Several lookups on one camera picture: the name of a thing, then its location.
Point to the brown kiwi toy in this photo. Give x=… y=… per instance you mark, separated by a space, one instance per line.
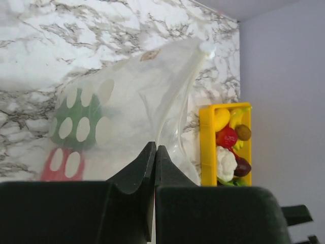
x=243 y=132

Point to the clear zip top bag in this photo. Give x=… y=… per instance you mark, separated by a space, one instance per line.
x=143 y=99

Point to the white cauliflower toy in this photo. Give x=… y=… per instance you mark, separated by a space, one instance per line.
x=226 y=164

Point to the yellow plastic tray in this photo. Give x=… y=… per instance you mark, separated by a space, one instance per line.
x=208 y=143

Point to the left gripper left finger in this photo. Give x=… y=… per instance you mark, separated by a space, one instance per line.
x=130 y=202

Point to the small green pepper toy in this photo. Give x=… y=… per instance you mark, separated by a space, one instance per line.
x=235 y=182

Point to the red apple toy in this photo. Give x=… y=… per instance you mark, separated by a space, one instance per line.
x=227 y=137

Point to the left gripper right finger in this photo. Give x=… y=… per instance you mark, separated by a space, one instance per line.
x=167 y=173

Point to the large green pepper toy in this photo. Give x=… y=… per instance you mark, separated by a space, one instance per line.
x=74 y=124

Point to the red bell pepper toy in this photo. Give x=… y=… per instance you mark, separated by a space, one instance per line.
x=63 y=164

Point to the yellow banana bunch toy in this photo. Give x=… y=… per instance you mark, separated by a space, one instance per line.
x=236 y=119

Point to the dark purple onion toy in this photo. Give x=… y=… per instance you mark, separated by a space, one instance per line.
x=243 y=167

